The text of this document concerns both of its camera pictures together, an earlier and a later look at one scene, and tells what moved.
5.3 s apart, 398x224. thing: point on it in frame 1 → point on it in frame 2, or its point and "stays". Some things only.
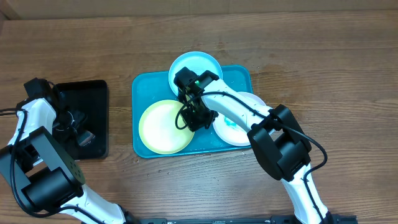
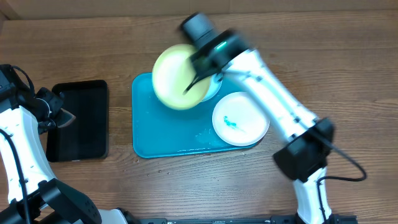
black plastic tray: [82, 117] stays
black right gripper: [193, 126] → [199, 74]
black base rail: [242, 219] stays
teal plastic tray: [150, 87] stays
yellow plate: [158, 129] → [173, 73]
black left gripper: [77, 118] → [54, 101]
